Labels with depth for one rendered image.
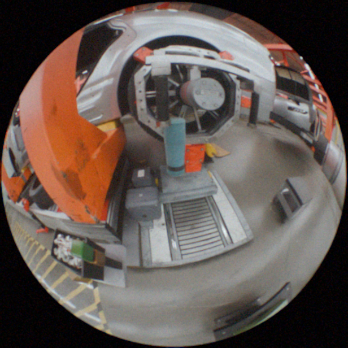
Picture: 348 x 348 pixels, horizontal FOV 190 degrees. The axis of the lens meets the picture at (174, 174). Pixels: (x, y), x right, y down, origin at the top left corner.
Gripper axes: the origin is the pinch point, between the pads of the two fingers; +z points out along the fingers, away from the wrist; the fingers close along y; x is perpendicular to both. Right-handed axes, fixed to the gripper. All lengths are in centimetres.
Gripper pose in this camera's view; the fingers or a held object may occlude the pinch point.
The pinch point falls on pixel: (278, 118)
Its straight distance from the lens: 42.1
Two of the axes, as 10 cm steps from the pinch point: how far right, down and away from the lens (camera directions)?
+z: -1.6, -6.2, 7.7
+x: -0.3, -7.7, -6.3
